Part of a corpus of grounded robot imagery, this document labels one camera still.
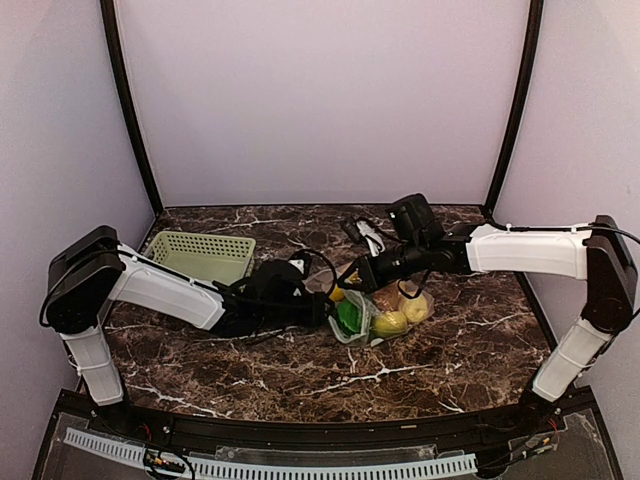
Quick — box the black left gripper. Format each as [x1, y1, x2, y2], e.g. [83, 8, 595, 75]
[258, 291, 335, 331]

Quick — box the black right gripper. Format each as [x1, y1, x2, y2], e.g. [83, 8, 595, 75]
[336, 236, 427, 293]

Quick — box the clear zip top bag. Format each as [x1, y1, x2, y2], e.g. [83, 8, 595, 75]
[304, 268, 433, 347]

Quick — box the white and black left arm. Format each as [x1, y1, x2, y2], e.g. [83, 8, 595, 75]
[38, 225, 333, 436]

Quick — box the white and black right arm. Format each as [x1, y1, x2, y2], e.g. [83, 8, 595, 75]
[337, 194, 639, 434]

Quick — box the brown fake food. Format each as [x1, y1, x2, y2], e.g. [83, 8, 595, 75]
[373, 285, 401, 312]

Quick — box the green fake vegetable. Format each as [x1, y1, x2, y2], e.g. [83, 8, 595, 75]
[336, 300, 362, 335]

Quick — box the yellow fake lemon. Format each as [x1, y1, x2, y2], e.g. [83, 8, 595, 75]
[372, 311, 408, 338]

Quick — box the pale yellow fake food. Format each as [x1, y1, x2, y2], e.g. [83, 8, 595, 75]
[398, 295, 434, 324]

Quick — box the light green perforated basket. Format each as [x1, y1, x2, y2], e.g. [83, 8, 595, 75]
[144, 231, 256, 285]

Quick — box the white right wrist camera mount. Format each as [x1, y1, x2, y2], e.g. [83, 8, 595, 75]
[356, 220, 385, 257]

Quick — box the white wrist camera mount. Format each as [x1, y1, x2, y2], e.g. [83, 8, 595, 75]
[288, 258, 307, 297]
[356, 220, 385, 257]

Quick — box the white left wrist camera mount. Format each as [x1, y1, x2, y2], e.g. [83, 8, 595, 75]
[288, 258, 307, 297]

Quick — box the grey slotted cable duct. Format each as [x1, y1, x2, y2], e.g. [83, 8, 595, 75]
[63, 427, 478, 479]

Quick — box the black front rail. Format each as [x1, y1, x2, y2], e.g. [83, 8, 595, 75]
[54, 387, 595, 452]

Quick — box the black right frame post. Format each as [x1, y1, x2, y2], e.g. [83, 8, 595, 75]
[483, 0, 544, 217]

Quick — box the black frame post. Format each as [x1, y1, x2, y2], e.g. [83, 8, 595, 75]
[99, 0, 164, 217]
[483, 0, 544, 217]

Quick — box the black left frame post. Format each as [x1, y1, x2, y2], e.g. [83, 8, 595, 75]
[99, 0, 164, 217]

